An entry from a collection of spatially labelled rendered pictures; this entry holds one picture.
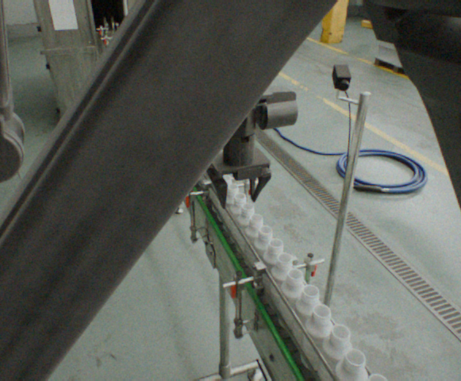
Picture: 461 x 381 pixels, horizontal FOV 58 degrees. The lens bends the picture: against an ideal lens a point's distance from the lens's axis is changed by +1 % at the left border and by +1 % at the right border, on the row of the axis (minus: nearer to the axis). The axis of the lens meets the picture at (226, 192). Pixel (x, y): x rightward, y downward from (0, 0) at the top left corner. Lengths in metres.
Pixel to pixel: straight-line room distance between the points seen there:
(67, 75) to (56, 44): 0.30
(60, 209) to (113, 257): 0.03
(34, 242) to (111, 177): 0.04
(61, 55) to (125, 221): 4.46
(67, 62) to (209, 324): 3.15
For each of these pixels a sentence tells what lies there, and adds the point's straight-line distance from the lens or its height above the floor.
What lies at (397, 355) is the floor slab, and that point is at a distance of 2.44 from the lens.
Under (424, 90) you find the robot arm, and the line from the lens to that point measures 0.26.
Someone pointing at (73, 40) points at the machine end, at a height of 0.96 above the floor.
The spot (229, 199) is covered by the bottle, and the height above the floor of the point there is 1.13.
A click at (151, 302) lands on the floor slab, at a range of 2.54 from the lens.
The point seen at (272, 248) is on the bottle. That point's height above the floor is 1.16.
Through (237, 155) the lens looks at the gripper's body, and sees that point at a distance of 0.71.
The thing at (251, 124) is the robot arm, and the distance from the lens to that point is 0.69.
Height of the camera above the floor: 1.83
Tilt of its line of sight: 32 degrees down
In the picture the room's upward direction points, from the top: straight up
